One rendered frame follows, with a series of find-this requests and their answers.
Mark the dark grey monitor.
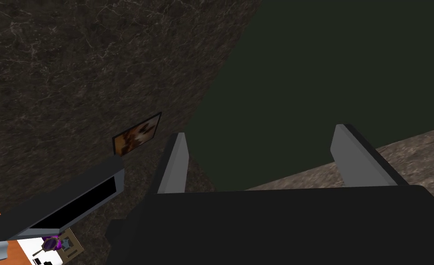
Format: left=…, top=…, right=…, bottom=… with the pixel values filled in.
left=0, top=156, right=125, bottom=244

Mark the orange desk with clutter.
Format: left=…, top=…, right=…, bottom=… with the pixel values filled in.
left=0, top=177, right=85, bottom=265

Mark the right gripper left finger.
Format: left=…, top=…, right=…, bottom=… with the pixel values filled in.
left=150, top=132, right=190, bottom=195

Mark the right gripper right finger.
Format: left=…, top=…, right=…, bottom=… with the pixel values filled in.
left=330, top=123, right=409, bottom=187

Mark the framed brown wall picture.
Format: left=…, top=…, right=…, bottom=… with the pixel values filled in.
left=112, top=112, right=162, bottom=157

